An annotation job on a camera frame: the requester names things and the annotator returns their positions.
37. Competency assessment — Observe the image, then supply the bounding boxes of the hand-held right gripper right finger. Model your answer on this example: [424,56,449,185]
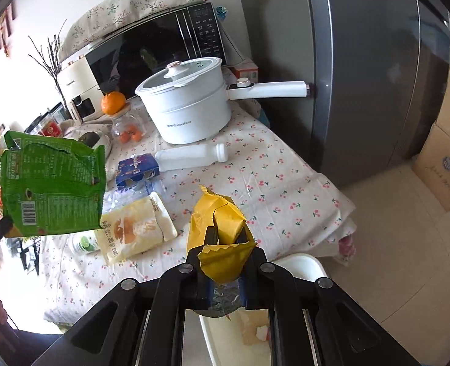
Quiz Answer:
[238,232,420,366]

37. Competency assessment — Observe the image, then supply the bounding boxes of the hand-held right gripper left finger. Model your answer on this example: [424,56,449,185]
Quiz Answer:
[32,227,219,366]

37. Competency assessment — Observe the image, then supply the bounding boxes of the white plastic bin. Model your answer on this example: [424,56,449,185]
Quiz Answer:
[200,255,328,366]

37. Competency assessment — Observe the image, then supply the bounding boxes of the yellow snack packet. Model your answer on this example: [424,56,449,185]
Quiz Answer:
[186,185,257,319]

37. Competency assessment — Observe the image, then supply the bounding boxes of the green snack packet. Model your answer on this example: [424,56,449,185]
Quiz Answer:
[0,130,107,237]

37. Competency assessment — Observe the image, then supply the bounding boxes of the cream bread packet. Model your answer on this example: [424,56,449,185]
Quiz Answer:
[97,192,178,264]

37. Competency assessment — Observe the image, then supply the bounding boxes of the lime print cup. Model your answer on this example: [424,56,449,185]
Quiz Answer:
[72,232,102,255]

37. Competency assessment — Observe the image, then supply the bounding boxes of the clear plastic bottle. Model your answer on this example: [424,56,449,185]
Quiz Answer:
[103,181,168,218]

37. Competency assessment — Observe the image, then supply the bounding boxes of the white plastic bottle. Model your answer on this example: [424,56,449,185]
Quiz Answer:
[154,143,227,172]

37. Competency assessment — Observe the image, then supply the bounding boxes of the blue carton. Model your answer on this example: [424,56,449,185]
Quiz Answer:
[115,152,161,185]

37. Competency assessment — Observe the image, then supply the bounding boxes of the cherry print tablecloth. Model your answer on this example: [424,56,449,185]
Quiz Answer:
[38,97,357,328]

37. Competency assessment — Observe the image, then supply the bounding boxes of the dark green squash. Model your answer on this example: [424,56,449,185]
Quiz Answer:
[76,131,104,148]

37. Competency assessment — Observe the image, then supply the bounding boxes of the white bowl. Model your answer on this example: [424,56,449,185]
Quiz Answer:
[74,130,115,157]

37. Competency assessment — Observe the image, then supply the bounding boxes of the white electric pot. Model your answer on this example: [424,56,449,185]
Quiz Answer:
[134,57,313,145]

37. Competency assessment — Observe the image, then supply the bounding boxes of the glass jar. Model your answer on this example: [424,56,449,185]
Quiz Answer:
[110,106,146,145]

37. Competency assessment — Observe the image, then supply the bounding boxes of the white air fryer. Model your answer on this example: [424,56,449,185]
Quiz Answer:
[56,55,104,124]

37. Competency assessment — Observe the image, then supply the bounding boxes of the large orange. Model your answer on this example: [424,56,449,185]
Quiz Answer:
[102,91,127,116]

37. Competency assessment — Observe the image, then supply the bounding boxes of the dried branches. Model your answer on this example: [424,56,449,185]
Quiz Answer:
[29,19,67,100]

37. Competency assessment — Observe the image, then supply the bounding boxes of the red and white small box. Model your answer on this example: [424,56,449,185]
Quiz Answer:
[233,61,260,81]

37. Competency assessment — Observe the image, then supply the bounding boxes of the large cardboard box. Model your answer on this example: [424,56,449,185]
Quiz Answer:
[412,122,450,212]

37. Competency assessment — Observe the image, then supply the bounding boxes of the black microwave oven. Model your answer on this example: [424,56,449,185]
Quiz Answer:
[84,2,227,100]

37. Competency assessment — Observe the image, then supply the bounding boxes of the grey refrigerator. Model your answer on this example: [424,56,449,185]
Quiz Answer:
[233,0,450,189]

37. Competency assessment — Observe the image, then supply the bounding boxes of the red wall hanging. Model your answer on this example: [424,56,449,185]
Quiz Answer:
[0,4,18,59]

